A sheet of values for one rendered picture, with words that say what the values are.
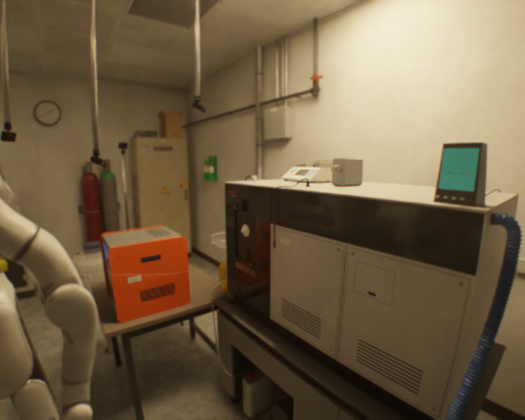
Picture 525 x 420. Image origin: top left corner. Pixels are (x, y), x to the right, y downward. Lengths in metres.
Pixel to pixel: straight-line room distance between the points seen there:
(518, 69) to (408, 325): 1.52
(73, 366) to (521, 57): 2.23
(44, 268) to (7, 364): 0.32
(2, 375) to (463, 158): 1.25
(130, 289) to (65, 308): 1.01
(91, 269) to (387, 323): 2.79
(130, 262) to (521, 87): 2.28
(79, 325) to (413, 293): 0.84
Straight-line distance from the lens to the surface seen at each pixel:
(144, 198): 4.32
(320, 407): 1.27
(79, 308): 0.64
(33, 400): 0.99
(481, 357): 0.89
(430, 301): 0.88
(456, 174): 0.86
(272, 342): 1.37
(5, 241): 0.60
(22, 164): 4.56
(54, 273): 0.62
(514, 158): 1.92
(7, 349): 0.85
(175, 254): 1.63
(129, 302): 1.65
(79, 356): 0.71
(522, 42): 2.04
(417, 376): 1.01
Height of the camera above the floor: 1.54
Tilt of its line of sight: 9 degrees down
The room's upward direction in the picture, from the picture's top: straight up
